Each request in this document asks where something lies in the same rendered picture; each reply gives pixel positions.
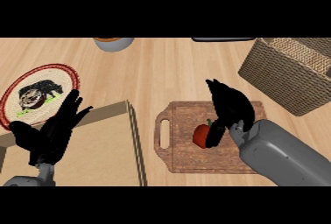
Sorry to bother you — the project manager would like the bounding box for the red bell pepper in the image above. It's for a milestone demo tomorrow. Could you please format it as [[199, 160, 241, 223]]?
[[190, 118, 214, 150]]

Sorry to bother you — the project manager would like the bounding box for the grey pot with orange contents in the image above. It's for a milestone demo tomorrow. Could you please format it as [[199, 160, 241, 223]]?
[[91, 37, 136, 53]]

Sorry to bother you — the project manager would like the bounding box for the dark flat appliance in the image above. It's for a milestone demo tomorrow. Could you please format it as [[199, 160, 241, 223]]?
[[190, 37, 257, 43]]

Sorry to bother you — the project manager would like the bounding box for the round red-rimmed woven placemat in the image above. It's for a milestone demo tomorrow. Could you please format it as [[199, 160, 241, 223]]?
[[0, 63, 81, 131]]

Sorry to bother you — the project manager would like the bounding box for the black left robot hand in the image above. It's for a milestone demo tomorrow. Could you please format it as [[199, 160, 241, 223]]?
[[7, 88, 94, 167]]

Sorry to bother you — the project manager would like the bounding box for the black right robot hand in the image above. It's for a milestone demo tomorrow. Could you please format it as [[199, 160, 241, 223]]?
[[204, 78, 257, 149]]

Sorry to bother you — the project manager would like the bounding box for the brown wooden cutting board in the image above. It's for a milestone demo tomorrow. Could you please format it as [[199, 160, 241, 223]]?
[[153, 101, 267, 175]]

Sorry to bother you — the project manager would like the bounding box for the woven wicker basket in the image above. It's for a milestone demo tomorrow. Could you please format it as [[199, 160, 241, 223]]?
[[236, 37, 331, 117]]

